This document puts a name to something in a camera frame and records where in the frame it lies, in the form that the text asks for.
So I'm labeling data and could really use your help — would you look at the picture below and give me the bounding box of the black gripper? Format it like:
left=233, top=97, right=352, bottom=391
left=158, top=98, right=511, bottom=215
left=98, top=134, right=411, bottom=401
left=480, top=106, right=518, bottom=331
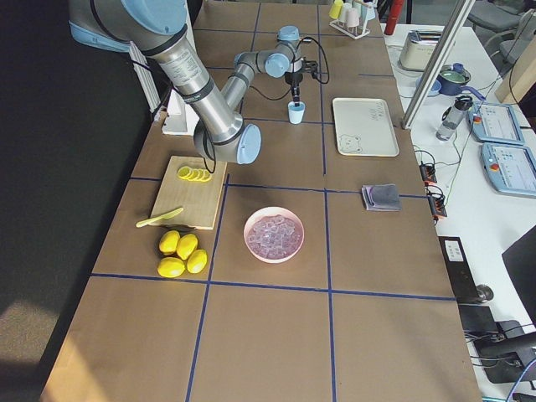
left=285, top=72, right=303, bottom=104

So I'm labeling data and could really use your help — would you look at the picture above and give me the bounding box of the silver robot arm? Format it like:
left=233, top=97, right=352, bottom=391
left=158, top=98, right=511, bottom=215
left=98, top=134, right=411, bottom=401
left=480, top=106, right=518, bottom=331
left=69, top=0, right=302, bottom=164

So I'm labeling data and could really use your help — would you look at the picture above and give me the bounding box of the light blue plastic cup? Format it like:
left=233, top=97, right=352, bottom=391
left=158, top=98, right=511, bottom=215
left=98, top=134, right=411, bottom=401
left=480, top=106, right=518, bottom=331
left=287, top=101, right=306, bottom=125

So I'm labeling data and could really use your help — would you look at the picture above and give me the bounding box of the yellow-green cup on rack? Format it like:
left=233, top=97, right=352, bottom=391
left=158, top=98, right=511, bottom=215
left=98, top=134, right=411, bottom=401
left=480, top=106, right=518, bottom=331
left=328, top=0, right=344, bottom=20

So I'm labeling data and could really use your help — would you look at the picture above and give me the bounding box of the pink cup on rack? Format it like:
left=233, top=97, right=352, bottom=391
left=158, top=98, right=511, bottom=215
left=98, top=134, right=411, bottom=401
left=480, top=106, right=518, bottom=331
left=344, top=8, right=360, bottom=28

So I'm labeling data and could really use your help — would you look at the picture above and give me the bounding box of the pink bowl of ice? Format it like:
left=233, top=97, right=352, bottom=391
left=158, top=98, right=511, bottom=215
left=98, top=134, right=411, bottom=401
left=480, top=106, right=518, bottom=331
left=243, top=207, right=305, bottom=264

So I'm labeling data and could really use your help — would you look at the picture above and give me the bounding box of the cream bear tray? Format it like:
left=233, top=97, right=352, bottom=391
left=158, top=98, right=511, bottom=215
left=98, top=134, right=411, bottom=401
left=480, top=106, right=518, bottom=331
left=332, top=97, right=399, bottom=157

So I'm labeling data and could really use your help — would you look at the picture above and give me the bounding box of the lemon slices row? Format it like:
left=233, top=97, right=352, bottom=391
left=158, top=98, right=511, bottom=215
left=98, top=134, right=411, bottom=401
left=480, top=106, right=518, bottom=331
left=177, top=166, right=212, bottom=183

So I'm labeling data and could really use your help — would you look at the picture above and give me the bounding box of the cream toaster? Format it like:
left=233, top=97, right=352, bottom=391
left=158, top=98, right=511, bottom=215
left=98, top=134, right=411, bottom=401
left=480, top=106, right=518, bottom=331
left=399, top=30, right=442, bottom=71

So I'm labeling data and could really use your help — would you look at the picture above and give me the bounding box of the grey folded cloth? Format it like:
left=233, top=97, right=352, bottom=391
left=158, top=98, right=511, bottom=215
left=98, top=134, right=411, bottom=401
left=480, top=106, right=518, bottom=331
left=362, top=183, right=402, bottom=212

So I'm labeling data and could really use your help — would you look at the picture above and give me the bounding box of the red bottle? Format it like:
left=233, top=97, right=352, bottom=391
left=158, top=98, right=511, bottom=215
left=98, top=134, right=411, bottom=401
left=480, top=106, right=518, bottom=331
left=384, top=0, right=405, bottom=36

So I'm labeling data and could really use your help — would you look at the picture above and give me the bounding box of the wooden cutting board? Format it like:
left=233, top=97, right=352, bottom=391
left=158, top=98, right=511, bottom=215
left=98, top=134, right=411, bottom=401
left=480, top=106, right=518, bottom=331
left=150, top=156, right=227, bottom=229

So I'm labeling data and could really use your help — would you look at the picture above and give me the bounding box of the blue pot with lid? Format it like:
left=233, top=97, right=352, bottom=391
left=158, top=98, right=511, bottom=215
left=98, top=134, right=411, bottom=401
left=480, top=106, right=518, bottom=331
left=437, top=63, right=486, bottom=101

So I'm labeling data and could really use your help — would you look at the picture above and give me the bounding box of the clear water bottle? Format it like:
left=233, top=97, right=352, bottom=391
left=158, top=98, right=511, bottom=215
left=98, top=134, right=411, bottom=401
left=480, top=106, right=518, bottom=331
left=435, top=95, right=473, bottom=141

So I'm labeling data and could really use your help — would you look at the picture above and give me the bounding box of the black power strip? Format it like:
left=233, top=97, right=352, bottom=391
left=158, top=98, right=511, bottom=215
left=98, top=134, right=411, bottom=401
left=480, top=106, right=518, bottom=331
left=419, top=162, right=447, bottom=222

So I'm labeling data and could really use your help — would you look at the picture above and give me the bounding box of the yellow lemon back right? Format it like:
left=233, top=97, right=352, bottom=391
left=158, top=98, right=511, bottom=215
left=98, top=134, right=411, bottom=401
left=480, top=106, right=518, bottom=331
left=176, top=234, right=198, bottom=260

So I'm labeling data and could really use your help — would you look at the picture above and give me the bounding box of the yellow lemon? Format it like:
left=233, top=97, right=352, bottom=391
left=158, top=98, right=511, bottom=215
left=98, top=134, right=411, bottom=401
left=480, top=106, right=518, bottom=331
left=158, top=230, right=181, bottom=255
left=176, top=234, right=198, bottom=260
left=157, top=256, right=186, bottom=278
left=186, top=249, right=209, bottom=274

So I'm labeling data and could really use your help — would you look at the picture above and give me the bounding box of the yellow lemon front right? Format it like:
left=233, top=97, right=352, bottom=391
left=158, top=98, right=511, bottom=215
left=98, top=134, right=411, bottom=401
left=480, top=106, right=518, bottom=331
left=186, top=249, right=209, bottom=274

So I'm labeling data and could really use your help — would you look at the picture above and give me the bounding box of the yellow lemon back left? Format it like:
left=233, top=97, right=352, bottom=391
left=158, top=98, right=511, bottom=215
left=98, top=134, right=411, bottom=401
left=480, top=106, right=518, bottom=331
left=158, top=230, right=181, bottom=255

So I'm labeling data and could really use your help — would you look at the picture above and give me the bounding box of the upper teach pendant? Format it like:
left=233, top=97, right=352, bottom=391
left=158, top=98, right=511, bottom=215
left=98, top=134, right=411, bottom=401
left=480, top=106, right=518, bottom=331
left=467, top=101, right=524, bottom=145

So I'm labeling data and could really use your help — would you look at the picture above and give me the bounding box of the teach pendant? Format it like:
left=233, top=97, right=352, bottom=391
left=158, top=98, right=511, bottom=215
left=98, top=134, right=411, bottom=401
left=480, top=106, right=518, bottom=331
left=467, top=101, right=524, bottom=145
left=481, top=142, right=535, bottom=198

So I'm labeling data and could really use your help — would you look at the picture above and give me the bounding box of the yellow-green plastic knife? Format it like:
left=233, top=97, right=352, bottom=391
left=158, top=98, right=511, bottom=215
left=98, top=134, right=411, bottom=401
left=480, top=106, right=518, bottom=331
left=135, top=207, right=183, bottom=228

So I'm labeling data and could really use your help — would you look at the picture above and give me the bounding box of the yellow lemon front left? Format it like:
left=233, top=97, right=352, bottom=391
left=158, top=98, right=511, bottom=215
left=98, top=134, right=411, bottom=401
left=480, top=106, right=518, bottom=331
left=157, top=256, right=186, bottom=278

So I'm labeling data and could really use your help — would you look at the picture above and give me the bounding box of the lower teach pendant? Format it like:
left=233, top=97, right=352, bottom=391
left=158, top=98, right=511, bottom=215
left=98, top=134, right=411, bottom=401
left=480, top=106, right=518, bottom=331
left=481, top=142, right=535, bottom=198

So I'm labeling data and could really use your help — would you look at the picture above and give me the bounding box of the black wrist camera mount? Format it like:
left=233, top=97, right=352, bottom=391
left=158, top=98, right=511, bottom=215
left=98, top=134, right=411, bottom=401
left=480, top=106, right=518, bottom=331
left=300, top=59, right=319, bottom=80

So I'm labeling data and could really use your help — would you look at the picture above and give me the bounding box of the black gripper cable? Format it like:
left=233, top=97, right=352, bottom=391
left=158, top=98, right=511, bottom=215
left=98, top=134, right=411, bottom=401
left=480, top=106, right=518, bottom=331
left=246, top=37, right=331, bottom=101

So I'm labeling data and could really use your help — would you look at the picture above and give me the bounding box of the white wire cup rack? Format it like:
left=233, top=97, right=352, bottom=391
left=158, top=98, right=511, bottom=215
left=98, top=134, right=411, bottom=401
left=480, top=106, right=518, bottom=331
left=328, top=0, right=377, bottom=39

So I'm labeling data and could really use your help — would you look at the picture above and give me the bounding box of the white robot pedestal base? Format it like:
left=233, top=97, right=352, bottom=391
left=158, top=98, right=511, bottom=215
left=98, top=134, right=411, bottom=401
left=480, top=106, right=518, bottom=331
left=162, top=90, right=199, bottom=137

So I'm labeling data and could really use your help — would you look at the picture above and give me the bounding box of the aluminium frame post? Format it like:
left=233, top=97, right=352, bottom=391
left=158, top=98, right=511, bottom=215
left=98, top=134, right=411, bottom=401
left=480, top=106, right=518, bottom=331
left=401, top=0, right=475, bottom=129

